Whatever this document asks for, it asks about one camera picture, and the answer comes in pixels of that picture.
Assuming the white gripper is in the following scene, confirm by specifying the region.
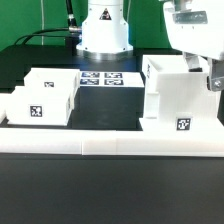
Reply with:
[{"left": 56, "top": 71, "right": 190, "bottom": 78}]
[{"left": 159, "top": 0, "right": 224, "bottom": 91}]

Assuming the white drawer cabinet frame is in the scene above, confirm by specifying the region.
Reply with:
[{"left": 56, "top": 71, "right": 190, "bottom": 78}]
[{"left": 140, "top": 55, "right": 224, "bottom": 131}]

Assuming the white drawer box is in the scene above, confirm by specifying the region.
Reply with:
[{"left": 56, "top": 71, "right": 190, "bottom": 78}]
[
  {"left": 24, "top": 68, "right": 80, "bottom": 99},
  {"left": 6, "top": 86, "right": 72, "bottom": 126}
]

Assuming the white front drawer box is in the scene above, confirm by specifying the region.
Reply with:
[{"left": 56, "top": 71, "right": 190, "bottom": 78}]
[{"left": 6, "top": 86, "right": 72, "bottom": 126}]

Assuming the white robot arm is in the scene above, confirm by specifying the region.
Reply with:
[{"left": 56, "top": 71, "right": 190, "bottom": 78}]
[{"left": 77, "top": 0, "right": 224, "bottom": 91}]

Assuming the white fiducial marker sheet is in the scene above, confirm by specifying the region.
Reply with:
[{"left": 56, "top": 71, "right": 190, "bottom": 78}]
[{"left": 80, "top": 71, "right": 144, "bottom": 88}]

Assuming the white U-shaped border fence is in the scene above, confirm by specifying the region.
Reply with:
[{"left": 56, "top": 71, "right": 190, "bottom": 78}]
[{"left": 0, "top": 93, "right": 224, "bottom": 158}]

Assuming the black cable connector block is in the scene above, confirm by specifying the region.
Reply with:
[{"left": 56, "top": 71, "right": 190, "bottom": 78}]
[{"left": 65, "top": 36, "right": 79, "bottom": 56}]

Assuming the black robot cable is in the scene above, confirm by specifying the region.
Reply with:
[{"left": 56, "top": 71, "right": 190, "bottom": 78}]
[{"left": 13, "top": 0, "right": 82, "bottom": 46}]

